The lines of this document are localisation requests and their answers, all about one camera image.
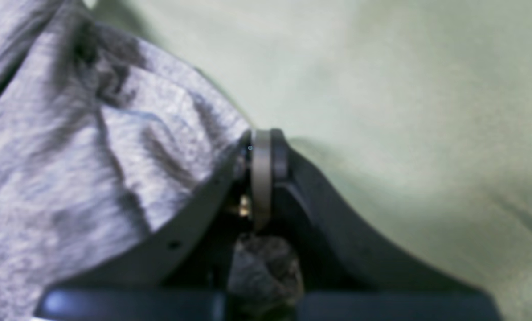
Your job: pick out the grey heathered T-shirt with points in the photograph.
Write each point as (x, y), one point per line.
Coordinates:
(104, 137)

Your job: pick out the green table cloth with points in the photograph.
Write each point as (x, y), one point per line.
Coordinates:
(419, 111)

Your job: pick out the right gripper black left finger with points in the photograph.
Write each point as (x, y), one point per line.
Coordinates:
(179, 273)

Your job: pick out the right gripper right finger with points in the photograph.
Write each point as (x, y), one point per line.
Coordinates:
(351, 272)

